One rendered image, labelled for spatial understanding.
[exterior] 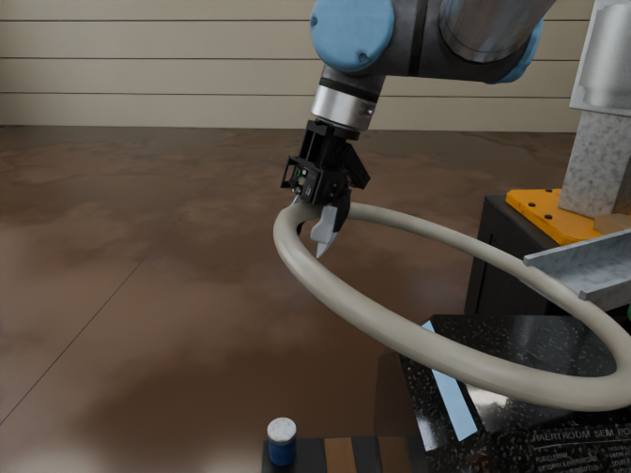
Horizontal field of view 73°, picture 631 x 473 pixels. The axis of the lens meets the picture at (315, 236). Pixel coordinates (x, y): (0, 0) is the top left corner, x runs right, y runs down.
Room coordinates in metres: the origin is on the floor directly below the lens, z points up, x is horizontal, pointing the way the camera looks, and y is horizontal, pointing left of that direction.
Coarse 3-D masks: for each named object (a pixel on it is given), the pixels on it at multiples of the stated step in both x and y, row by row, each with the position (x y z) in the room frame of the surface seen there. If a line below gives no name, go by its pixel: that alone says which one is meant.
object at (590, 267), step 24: (600, 240) 0.69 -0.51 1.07; (624, 240) 0.71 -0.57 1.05; (528, 264) 0.63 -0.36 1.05; (552, 264) 0.65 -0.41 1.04; (576, 264) 0.67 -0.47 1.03; (600, 264) 0.67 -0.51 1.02; (624, 264) 0.67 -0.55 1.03; (576, 288) 0.60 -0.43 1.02; (600, 288) 0.54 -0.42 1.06; (624, 288) 0.55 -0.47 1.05
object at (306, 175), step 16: (320, 128) 0.61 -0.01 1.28; (336, 128) 0.62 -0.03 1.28; (304, 144) 0.63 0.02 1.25; (320, 144) 0.63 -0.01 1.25; (336, 144) 0.65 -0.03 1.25; (288, 160) 0.63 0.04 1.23; (304, 160) 0.61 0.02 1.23; (320, 160) 0.62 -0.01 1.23; (336, 160) 0.64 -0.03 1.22; (304, 176) 0.63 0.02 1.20; (320, 176) 0.59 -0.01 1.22; (336, 176) 0.62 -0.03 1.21; (304, 192) 0.60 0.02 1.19; (320, 192) 0.60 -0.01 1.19; (336, 192) 0.63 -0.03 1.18
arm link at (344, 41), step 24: (336, 0) 0.51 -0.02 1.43; (360, 0) 0.50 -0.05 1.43; (384, 0) 0.49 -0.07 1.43; (408, 0) 0.51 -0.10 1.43; (312, 24) 0.52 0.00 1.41; (336, 24) 0.50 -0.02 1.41; (360, 24) 0.50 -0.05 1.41; (384, 24) 0.49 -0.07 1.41; (408, 24) 0.50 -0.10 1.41; (336, 48) 0.50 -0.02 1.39; (360, 48) 0.49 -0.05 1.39; (384, 48) 0.49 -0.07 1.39; (408, 48) 0.50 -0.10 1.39; (360, 72) 0.54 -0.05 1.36; (384, 72) 0.52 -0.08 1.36
